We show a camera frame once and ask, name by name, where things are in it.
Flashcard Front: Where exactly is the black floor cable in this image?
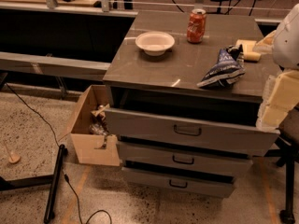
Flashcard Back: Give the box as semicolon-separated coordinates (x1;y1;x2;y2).
5;83;113;224

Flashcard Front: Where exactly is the red soda can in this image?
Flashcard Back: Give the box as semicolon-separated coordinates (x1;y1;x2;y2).
187;8;206;44

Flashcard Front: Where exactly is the black chair base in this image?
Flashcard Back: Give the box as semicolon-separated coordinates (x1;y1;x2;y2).
265;134;299;224

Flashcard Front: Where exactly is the middle grey drawer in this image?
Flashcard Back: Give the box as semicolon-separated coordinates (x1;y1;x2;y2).
117;141;252;177

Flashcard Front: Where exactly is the grey drawer cabinet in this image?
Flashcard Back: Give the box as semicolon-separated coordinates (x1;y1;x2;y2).
104;11;278;185

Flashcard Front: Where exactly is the yellow sponge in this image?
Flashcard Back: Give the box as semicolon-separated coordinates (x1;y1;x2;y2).
235;39;261;62

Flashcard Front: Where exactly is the bottom grey drawer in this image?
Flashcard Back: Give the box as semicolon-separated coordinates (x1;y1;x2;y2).
121;167;235;198

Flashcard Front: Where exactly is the grey metal railing beam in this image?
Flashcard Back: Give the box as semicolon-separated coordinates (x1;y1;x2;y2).
0;52;110;81

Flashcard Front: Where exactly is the white paper bowl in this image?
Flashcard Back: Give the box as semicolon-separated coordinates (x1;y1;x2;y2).
135;31;175;56

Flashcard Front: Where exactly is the grey drawer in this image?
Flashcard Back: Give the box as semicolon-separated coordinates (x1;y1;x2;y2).
121;167;235;198
117;141;252;177
106;108;279;156

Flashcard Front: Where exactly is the cardboard box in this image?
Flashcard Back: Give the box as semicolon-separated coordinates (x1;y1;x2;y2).
61;85;120;166

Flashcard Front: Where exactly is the top grey drawer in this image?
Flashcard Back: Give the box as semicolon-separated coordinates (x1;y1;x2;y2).
106;108;279;156

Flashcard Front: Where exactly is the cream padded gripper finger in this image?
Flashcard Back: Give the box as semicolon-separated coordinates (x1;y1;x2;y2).
256;70;299;132

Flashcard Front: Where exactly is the blue chip bag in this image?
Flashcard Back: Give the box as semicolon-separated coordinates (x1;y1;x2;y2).
197;45;246;89

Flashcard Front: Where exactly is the black table leg base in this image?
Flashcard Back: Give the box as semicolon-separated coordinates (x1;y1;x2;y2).
0;144;68;224

